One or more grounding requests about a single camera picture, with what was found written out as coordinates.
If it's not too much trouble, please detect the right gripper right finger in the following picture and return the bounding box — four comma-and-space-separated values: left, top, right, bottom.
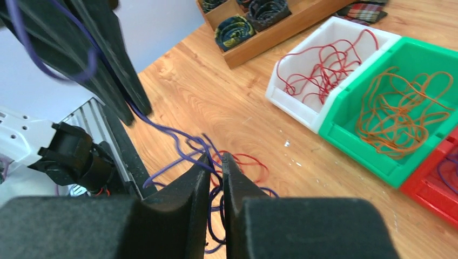
222, 153, 399, 258

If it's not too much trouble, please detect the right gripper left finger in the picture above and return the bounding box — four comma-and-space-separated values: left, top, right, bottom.
1, 154, 211, 258

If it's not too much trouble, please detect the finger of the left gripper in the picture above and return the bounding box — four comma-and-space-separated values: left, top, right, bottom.
70, 1, 153, 116
1, 1, 134, 125

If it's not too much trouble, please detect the purple wire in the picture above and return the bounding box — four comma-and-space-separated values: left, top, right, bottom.
6, 0, 280, 255

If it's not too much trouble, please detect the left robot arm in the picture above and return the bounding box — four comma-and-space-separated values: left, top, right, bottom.
1, 1, 152, 192

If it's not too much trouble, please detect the white plastic bin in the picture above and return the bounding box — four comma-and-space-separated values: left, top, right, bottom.
265, 17, 401, 133

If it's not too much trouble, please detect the green plastic bin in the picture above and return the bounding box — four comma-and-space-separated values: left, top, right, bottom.
319, 37, 457, 188

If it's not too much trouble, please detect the red plastic bin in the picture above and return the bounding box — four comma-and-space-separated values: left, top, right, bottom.
400, 128, 457, 228

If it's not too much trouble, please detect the orange wooden compartment tray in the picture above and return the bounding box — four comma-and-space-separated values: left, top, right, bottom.
196, 0, 352, 69

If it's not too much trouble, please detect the plaid cloth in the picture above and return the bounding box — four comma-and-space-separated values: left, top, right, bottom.
334, 0, 388, 25

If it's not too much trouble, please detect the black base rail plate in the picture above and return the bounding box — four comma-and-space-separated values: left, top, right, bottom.
99, 104, 149, 200

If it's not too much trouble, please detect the black coiled cable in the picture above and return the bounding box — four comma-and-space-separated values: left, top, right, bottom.
214, 15, 256, 52
247, 0, 292, 32
200, 0, 228, 14

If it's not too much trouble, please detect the orange wire in green bin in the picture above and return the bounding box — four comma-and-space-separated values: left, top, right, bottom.
355, 66, 455, 160

